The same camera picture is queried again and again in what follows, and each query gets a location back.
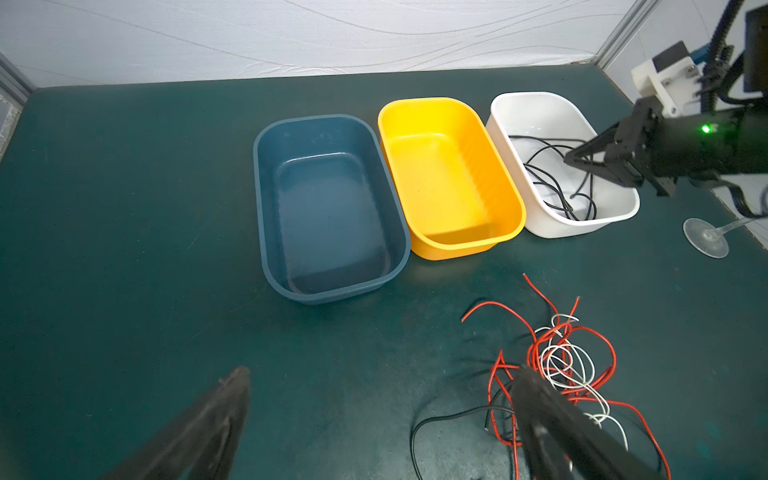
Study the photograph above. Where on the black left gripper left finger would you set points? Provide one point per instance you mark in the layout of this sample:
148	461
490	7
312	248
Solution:
201	442

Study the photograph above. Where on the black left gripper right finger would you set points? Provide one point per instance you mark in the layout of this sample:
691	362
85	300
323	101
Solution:
556	436

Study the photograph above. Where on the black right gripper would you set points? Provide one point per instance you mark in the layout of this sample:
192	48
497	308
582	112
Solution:
626	150

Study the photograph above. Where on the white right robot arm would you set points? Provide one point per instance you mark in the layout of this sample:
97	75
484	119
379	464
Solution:
700	120

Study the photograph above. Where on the white plastic bin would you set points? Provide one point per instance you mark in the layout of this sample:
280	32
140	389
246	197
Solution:
532	132

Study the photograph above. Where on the clear plastic lid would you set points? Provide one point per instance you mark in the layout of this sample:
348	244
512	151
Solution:
705	238

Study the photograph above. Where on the yellow plastic bin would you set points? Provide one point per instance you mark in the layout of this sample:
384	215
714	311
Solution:
457	195

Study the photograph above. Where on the clear measuring cup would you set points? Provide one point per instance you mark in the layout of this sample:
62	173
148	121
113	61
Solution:
741	205

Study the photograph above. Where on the blue plastic bin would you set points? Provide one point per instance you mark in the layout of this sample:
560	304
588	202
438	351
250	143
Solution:
331	225

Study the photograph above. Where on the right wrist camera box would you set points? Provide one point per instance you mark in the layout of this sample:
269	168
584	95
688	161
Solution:
673	78

